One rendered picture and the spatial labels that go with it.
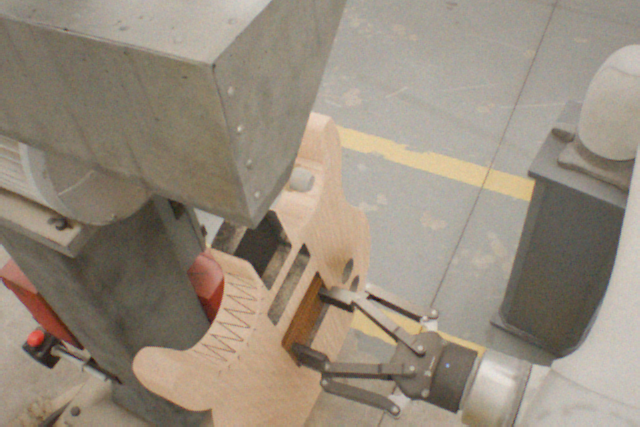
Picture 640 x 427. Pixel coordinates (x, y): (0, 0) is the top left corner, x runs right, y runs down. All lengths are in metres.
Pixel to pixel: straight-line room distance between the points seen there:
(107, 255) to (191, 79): 0.72
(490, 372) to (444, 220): 1.53
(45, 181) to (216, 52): 0.39
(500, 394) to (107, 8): 0.53
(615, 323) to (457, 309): 1.46
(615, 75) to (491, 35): 1.76
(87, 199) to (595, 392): 0.55
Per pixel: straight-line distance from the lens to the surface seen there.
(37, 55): 0.44
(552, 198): 1.47
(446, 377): 0.70
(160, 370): 0.55
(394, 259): 2.08
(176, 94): 0.36
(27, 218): 0.90
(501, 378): 0.69
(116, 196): 0.76
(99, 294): 1.06
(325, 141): 0.66
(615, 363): 0.55
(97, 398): 1.68
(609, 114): 1.33
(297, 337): 0.75
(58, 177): 0.69
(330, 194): 0.71
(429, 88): 2.69
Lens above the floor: 1.72
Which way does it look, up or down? 48 degrees down
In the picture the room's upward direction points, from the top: 8 degrees counter-clockwise
